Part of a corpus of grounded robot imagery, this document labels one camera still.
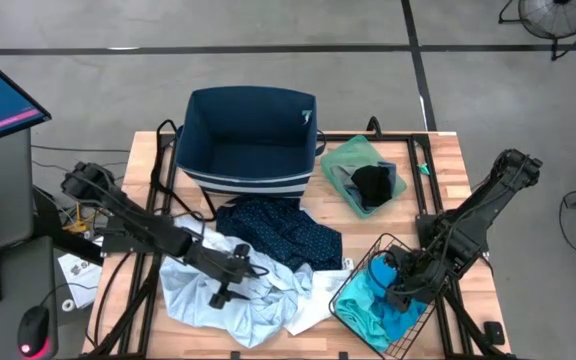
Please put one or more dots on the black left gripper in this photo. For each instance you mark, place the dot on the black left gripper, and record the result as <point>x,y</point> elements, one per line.
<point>218,265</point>

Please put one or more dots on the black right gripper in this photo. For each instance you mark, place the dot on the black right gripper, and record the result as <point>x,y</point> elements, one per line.
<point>423,280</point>

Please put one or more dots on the light blue patterned cloth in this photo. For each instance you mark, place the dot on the light blue patterned cloth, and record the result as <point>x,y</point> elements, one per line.
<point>203,300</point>

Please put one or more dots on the bright blue cloth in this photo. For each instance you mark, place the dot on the bright blue cloth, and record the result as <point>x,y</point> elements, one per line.
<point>383,272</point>

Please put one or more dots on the teal mesh-lined shorts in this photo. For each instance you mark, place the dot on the teal mesh-lined shorts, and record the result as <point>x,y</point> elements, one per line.
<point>358,310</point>

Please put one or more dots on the navy dotted cloth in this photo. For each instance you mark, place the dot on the navy dotted cloth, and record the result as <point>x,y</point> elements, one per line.
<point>283,230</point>

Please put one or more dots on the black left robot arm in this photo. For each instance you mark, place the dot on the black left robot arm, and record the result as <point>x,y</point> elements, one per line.
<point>138,225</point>

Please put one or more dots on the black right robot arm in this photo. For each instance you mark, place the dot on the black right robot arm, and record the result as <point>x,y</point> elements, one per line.
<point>483,205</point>

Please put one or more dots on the small white cloth tag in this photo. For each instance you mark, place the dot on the small white cloth tag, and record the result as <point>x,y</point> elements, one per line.
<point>348,263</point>

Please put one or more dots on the black cloth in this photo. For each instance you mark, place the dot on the black cloth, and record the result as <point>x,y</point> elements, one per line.
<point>373,185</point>

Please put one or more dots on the grey cloth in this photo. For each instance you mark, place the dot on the grey cloth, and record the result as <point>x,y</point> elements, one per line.
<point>342,180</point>

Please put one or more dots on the small teal clip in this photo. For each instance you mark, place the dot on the small teal clip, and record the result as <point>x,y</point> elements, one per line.
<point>424,169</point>

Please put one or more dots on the navy fabric storage bin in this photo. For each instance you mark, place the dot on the navy fabric storage bin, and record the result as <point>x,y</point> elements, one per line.
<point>248,150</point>

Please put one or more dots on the white paper sheet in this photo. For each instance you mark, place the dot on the white paper sheet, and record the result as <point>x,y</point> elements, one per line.
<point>80,280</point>

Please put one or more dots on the white tape roll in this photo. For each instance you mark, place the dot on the white tape roll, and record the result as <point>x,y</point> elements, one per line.
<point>67,301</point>

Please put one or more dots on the white teal bin tag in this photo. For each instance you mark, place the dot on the white teal bin tag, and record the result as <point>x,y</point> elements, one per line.
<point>307,117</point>

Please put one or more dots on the black computer mouse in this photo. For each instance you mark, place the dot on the black computer mouse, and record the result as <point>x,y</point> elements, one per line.
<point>33,330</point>

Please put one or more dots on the grey desk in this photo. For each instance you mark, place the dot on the grey desk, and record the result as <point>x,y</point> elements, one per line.
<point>13,225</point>

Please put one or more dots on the black floor fan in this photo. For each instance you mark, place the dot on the black floor fan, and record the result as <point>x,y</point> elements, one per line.
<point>558,17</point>

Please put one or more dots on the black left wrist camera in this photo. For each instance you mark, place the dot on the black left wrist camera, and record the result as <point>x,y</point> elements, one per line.
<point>241,251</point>

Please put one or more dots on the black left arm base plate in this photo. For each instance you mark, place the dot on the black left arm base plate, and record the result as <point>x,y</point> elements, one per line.
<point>118,245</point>

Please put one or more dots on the black aluminium table frame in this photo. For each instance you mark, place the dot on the black aluminium table frame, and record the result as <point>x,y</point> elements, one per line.
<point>403,137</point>

